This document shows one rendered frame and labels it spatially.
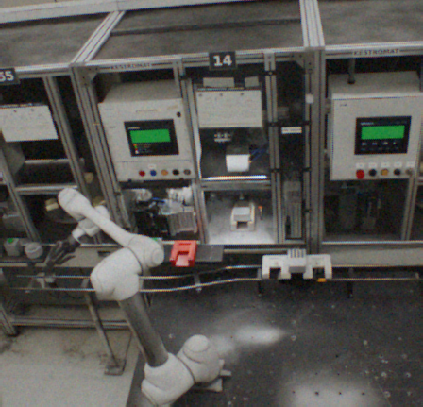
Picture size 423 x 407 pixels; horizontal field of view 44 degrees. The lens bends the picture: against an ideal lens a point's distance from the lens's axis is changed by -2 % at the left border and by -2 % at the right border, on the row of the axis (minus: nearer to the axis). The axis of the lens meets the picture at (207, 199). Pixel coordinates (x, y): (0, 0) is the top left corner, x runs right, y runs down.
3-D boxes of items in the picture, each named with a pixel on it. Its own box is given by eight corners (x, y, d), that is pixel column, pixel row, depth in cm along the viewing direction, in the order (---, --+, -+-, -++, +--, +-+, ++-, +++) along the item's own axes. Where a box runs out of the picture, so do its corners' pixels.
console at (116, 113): (116, 184, 281) (95, 107, 253) (128, 155, 303) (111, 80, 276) (194, 182, 274) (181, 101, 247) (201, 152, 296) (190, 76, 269)
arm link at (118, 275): (199, 389, 243) (161, 419, 233) (181, 376, 256) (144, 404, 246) (137, 248, 217) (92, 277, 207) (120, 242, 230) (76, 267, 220)
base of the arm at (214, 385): (229, 393, 252) (228, 386, 248) (184, 391, 255) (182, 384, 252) (232, 361, 266) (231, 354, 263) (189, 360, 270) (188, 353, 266)
